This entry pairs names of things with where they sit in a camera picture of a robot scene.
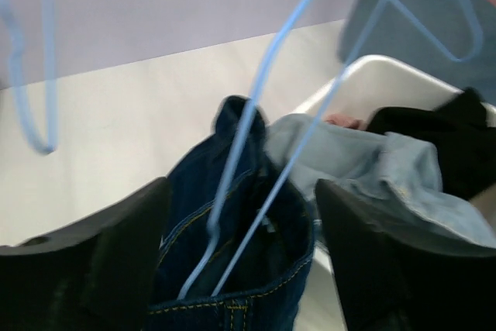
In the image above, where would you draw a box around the blue hanger of light denim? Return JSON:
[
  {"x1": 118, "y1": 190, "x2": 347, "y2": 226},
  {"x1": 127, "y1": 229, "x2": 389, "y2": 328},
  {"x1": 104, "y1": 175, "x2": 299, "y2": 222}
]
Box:
[{"x1": 356, "y1": 0, "x2": 484, "y2": 63}]

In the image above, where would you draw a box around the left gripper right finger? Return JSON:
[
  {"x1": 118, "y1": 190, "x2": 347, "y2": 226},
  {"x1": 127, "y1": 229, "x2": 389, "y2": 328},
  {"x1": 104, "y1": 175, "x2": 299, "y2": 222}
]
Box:
[{"x1": 315, "y1": 179, "x2": 495, "y2": 330}]

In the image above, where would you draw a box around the pink skirt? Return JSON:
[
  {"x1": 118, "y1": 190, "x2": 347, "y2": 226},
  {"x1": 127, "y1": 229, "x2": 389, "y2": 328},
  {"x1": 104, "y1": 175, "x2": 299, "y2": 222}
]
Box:
[{"x1": 324, "y1": 114, "x2": 366, "y2": 130}]

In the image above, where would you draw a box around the light blue denim skirt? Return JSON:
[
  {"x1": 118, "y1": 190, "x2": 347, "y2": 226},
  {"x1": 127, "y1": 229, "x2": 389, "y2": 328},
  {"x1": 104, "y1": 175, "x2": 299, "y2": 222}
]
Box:
[{"x1": 265, "y1": 114, "x2": 495, "y2": 247}]

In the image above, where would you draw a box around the white plastic basket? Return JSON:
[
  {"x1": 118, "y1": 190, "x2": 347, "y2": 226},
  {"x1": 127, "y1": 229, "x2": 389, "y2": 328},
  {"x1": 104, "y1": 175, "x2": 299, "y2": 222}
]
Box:
[{"x1": 292, "y1": 54, "x2": 496, "y2": 331}]

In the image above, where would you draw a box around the black skirt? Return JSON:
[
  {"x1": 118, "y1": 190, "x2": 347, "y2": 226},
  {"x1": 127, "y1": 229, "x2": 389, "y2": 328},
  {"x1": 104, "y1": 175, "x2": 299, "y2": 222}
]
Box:
[{"x1": 367, "y1": 88, "x2": 495, "y2": 200}]

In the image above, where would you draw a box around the light blue wire hanger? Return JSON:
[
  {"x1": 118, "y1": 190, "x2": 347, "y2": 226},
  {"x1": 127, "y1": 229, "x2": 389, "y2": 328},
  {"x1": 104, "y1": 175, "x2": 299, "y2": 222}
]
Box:
[{"x1": 1, "y1": 0, "x2": 59, "y2": 155}]

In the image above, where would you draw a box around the blue hanger of dark denim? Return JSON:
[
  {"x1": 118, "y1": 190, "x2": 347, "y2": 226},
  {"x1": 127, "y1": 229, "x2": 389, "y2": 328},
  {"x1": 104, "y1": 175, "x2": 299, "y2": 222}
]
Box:
[{"x1": 177, "y1": 0, "x2": 412, "y2": 301}]

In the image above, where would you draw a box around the dark blue denim skirt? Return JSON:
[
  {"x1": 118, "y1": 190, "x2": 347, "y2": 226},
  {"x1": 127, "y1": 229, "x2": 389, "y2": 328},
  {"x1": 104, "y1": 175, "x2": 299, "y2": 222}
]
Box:
[{"x1": 144, "y1": 95, "x2": 315, "y2": 330}]

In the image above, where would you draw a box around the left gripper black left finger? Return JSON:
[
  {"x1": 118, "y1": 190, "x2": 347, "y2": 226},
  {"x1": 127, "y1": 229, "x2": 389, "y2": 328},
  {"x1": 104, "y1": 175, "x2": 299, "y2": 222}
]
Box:
[{"x1": 1, "y1": 177, "x2": 171, "y2": 330}]

